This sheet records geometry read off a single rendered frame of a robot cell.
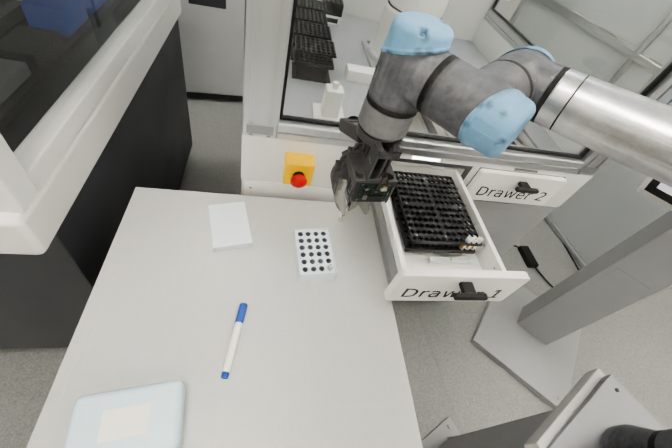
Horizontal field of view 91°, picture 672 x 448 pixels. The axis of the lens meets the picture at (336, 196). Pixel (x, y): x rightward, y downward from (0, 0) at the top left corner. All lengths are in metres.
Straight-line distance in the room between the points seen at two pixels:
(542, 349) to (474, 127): 1.70
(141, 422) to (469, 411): 1.33
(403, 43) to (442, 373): 1.48
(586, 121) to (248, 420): 0.67
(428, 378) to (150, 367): 1.21
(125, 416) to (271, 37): 0.66
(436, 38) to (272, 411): 0.63
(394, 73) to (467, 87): 0.09
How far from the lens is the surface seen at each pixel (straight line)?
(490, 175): 1.01
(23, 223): 0.77
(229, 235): 0.81
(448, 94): 0.40
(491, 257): 0.85
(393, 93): 0.43
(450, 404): 1.68
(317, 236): 0.80
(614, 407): 1.01
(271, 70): 0.70
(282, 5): 0.66
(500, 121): 0.39
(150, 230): 0.86
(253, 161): 0.85
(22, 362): 1.68
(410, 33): 0.41
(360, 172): 0.51
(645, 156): 0.50
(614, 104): 0.50
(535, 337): 2.02
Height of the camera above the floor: 1.44
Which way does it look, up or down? 46 degrees down
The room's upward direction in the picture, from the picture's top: 19 degrees clockwise
